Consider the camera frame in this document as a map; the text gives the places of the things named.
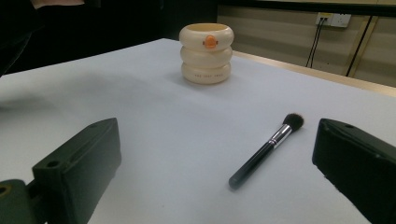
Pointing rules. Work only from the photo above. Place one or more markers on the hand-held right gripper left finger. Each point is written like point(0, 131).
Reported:
point(81, 168)

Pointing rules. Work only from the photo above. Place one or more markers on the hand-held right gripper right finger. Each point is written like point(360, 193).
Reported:
point(358, 161)

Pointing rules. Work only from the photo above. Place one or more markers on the black makeup brush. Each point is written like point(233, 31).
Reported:
point(258, 158)

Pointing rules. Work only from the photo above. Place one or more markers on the cream ringed brush holder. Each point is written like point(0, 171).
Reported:
point(206, 59)

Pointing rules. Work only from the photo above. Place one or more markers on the white table sheet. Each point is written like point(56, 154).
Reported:
point(174, 124)

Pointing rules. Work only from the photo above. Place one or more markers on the black curtain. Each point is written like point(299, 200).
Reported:
point(109, 28)

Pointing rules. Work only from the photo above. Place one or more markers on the long beige desk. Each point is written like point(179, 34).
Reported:
point(311, 6)

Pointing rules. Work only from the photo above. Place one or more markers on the white wall socket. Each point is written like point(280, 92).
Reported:
point(339, 20)

